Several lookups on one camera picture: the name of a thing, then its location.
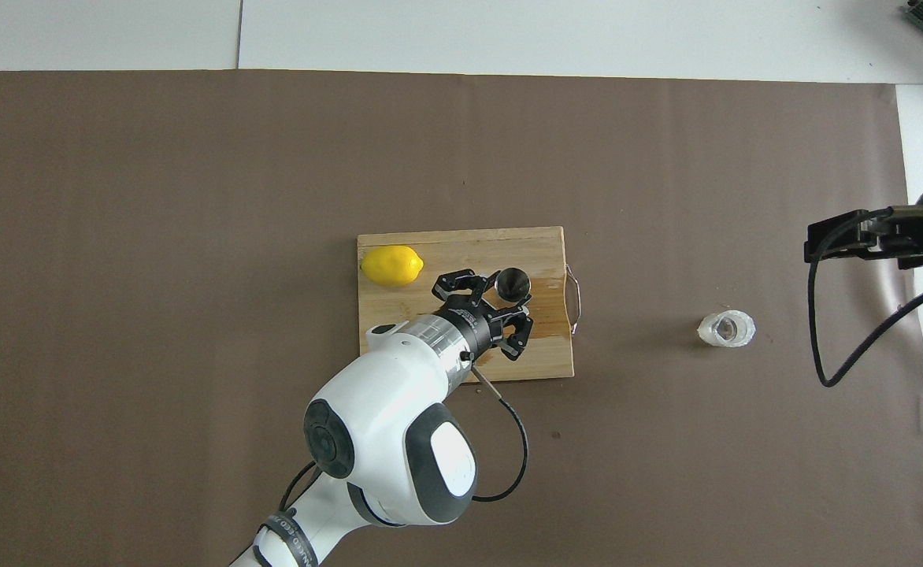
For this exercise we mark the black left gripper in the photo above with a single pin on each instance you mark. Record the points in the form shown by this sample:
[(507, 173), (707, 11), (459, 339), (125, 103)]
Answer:
[(479, 329)]

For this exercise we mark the steel double jigger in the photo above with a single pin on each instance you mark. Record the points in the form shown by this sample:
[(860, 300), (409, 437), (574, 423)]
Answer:
[(513, 283)]

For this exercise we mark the clear textured small cup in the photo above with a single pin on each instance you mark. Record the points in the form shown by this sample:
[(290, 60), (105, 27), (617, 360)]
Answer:
[(725, 329)]

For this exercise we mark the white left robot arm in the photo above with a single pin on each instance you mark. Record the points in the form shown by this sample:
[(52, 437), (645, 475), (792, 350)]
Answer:
[(383, 417)]

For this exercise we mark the wooden cutting board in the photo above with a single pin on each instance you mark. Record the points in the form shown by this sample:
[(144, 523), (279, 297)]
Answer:
[(544, 252)]

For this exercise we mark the yellow lemon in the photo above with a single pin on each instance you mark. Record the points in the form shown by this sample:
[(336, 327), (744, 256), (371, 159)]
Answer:
[(391, 266)]

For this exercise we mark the brown paper table mat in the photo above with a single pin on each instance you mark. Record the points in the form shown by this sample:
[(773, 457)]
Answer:
[(154, 315)]

